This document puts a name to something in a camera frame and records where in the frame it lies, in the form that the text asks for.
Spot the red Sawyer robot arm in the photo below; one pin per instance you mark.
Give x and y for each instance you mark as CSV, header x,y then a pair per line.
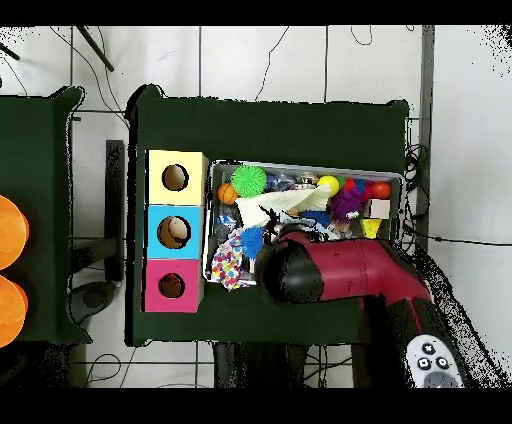
x,y
360,272

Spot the wooden box with three holes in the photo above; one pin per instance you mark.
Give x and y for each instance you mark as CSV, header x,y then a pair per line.
x,y
197,256

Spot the colourful polka dot cloth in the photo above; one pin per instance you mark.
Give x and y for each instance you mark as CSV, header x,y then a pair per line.
x,y
228,268

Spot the green spiky ball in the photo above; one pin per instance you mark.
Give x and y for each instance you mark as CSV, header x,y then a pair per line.
x,y
249,181

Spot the black upright panel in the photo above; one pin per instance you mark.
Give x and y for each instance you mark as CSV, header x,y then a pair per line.
x,y
115,208

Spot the black rod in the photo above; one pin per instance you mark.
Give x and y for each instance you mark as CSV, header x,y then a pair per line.
x,y
94,49
8,51

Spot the dark green table cloth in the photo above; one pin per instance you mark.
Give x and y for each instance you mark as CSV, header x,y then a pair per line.
x,y
264,128

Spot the orange round bowl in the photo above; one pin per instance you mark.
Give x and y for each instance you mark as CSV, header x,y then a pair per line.
x,y
10,312
10,232

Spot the dark green covered side table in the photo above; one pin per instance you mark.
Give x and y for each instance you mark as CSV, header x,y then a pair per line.
x,y
40,160

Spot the plain wooden block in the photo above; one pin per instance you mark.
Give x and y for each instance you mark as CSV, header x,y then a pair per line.
x,y
378,209

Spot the yellow triangular block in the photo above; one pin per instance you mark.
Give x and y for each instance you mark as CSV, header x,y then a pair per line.
x,y
370,226

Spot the orange basketball toy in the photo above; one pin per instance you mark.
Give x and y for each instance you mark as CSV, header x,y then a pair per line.
x,y
227,193

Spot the yellow ball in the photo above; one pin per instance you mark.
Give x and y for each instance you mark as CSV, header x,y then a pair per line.
x,y
329,185

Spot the clear mesh bin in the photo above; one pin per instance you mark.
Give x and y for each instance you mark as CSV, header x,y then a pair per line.
x,y
213,210

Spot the small orange ball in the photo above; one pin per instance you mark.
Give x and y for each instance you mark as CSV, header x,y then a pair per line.
x,y
381,190

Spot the cream yellow cloth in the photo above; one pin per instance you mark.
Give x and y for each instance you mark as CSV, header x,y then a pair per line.
x,y
272,204

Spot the grey floor stand base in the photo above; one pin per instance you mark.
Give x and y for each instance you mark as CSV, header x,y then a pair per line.
x,y
94,300

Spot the purple plush toy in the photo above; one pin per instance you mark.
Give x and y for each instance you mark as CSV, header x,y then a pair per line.
x,y
346,206

